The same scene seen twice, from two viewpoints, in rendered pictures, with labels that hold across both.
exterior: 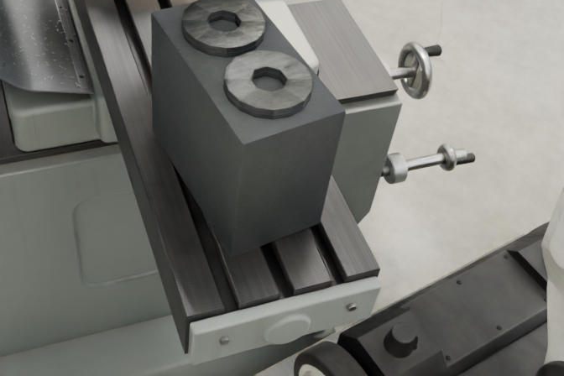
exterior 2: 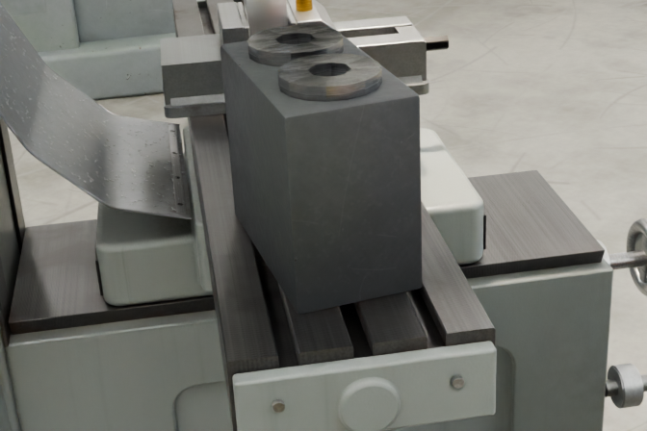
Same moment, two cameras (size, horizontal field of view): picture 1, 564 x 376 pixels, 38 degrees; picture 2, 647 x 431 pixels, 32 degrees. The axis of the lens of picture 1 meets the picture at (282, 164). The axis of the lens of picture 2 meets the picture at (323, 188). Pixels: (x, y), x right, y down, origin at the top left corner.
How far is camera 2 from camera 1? 0.44 m
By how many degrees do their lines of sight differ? 27
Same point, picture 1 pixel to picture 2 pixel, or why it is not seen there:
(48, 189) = (141, 363)
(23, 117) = (110, 253)
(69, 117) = (165, 257)
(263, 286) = (332, 340)
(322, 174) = (407, 195)
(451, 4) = not seen: outside the picture
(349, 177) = (556, 392)
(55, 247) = not seen: outside the picture
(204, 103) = (258, 106)
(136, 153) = (211, 233)
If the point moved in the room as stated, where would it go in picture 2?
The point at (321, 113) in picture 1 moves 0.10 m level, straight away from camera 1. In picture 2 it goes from (387, 97) to (421, 60)
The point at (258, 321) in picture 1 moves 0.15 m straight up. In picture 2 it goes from (323, 378) to (313, 215)
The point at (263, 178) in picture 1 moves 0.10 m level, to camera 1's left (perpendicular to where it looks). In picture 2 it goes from (321, 181) to (211, 170)
